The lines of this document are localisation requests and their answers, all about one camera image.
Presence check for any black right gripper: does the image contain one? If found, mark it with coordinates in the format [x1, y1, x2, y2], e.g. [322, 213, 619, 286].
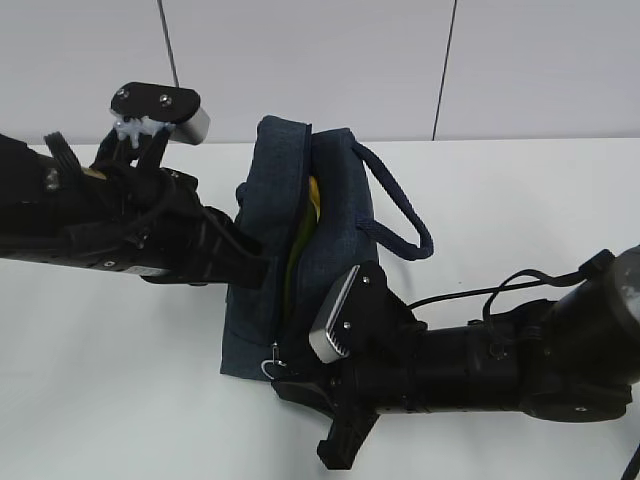
[271, 352, 430, 469]

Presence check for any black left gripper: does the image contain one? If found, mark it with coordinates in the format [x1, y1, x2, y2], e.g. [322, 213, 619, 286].
[59, 168, 268, 289]

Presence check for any green cucumber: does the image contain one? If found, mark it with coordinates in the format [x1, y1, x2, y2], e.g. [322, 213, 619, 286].
[283, 200, 318, 317]

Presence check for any yellow pear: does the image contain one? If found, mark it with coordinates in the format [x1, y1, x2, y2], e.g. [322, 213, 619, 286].
[309, 176, 321, 217]

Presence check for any navy blue lunch bag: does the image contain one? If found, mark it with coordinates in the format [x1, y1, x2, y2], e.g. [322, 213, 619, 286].
[220, 115, 434, 381]

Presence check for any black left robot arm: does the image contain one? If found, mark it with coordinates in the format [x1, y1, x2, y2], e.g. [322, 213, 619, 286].
[1, 130, 268, 289]

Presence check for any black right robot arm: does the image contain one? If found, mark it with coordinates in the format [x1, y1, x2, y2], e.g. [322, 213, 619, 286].
[272, 248, 639, 470]

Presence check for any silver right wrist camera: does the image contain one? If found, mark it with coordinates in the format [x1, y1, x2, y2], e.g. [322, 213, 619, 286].
[308, 261, 428, 364]

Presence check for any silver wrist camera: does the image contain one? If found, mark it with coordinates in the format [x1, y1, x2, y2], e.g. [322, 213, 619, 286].
[109, 82, 211, 170]
[308, 261, 428, 364]

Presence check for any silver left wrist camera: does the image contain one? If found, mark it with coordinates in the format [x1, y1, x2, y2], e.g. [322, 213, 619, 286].
[109, 82, 211, 170]

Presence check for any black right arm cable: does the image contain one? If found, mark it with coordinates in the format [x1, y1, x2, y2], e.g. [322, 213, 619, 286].
[409, 267, 640, 480]

